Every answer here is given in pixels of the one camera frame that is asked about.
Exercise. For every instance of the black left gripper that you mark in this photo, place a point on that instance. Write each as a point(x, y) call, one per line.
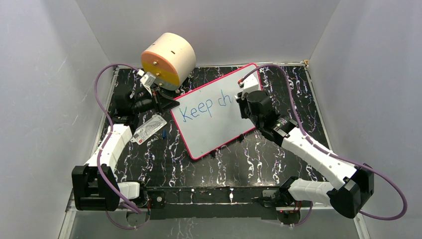
point(160, 102)

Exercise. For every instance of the pink framed whiteboard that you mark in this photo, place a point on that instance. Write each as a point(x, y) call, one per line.
point(209, 116)

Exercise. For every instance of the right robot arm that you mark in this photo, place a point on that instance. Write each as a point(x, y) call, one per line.
point(348, 186)

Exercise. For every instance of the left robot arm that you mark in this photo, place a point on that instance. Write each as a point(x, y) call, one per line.
point(135, 118)

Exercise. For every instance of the clear plastic marker package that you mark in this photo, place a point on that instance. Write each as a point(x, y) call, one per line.
point(149, 128)

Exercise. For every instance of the round pastel drawer cabinet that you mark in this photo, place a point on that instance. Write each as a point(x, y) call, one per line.
point(171, 59)

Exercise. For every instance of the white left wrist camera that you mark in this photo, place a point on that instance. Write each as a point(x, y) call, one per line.
point(147, 80)

